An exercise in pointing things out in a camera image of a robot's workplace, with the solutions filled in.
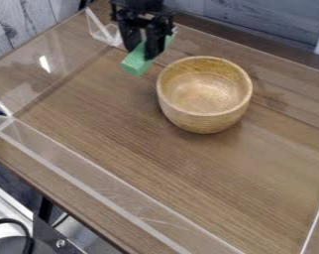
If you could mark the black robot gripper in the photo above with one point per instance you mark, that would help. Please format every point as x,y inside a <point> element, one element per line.
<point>143,14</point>

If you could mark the green rectangular block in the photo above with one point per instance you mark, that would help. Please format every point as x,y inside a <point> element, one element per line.
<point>135,63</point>

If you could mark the light wooden bowl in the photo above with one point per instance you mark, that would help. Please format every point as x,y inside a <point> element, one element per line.
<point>204,93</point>

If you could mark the black table leg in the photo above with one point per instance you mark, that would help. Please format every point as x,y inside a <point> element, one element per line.
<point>46,210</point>

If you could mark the clear acrylic tray enclosure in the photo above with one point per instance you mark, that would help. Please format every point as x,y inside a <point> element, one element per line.
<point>162,191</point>

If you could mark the black metal table bracket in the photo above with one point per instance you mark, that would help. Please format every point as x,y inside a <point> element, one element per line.
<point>50,241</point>

